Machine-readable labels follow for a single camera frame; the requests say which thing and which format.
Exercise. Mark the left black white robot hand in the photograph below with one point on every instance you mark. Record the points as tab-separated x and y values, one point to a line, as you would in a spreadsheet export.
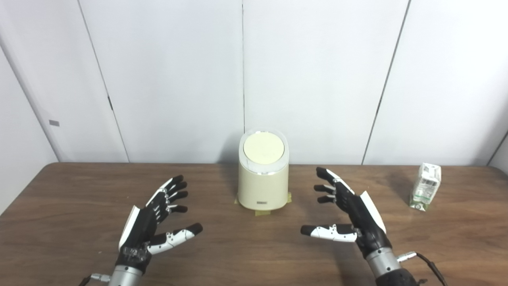
139	228

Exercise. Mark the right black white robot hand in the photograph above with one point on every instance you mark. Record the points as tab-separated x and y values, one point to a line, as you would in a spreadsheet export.
363	222

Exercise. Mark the white green milk carton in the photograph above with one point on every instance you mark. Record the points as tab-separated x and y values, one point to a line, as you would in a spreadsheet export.
425	186

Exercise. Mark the cream round bin lid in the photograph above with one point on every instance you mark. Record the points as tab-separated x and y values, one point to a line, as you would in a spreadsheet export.
264	147

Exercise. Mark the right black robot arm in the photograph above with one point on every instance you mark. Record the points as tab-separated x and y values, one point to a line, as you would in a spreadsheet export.
387	268

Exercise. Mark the cream-colored bin body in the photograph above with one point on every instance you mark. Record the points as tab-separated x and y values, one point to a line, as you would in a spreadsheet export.
262	186

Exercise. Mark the black wall panel hinge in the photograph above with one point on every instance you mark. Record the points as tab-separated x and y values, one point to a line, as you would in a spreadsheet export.
110	103

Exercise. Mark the grey wall label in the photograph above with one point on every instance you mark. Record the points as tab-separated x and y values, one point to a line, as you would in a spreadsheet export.
54	123

